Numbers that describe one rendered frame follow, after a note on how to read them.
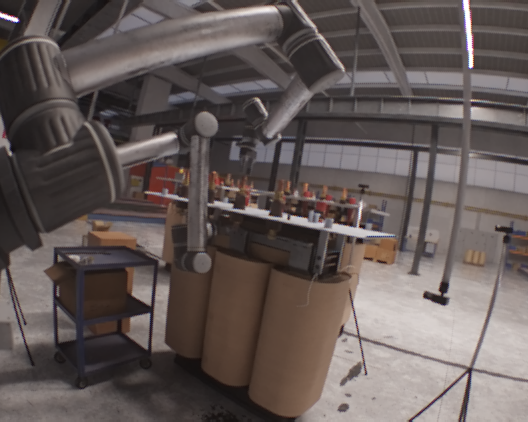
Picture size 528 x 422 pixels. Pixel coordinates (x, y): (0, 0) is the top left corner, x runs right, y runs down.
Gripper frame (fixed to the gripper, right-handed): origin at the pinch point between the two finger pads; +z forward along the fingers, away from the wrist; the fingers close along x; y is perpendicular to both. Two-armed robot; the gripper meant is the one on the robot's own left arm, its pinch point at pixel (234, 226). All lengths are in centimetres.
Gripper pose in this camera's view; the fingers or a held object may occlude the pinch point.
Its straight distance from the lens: 187.6
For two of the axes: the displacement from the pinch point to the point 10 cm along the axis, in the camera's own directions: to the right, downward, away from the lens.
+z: 8.4, -0.9, 5.4
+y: -0.1, -9.9, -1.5
